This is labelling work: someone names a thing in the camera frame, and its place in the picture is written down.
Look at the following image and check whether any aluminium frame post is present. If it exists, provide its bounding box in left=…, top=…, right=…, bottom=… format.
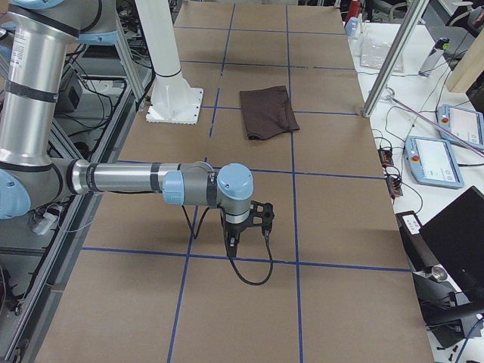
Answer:
left=361, top=0, right=429, bottom=118

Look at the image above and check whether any white camera stand base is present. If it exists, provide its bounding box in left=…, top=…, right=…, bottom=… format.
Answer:
left=135, top=0, right=203, bottom=125

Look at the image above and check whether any red bottle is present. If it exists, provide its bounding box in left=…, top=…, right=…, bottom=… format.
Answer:
left=347, top=0, right=361, bottom=19

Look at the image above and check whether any dark brown t-shirt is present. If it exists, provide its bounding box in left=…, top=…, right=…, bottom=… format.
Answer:
left=239, top=85, right=300, bottom=140

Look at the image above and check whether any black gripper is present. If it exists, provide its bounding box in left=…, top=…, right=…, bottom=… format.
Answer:
left=221, top=209, right=275, bottom=259

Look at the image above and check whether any black monitor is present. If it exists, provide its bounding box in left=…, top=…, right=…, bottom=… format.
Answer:
left=420, top=186, right=483, bottom=301

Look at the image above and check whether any far blue teach pendant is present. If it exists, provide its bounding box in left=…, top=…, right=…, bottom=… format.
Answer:
left=437, top=104, right=483, bottom=150

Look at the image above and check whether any black box under table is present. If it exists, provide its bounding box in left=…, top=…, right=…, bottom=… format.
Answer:
left=55, top=72, right=82, bottom=112

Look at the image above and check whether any blue teach pendant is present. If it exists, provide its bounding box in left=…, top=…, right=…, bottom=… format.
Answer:
left=405, top=136, right=464, bottom=189
left=437, top=104, right=483, bottom=150

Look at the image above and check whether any near blue teach pendant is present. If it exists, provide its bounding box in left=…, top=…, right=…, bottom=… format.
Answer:
left=405, top=136, right=464, bottom=189

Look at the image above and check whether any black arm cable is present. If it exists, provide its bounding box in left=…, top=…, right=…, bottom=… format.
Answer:
left=181, top=203, right=275, bottom=285

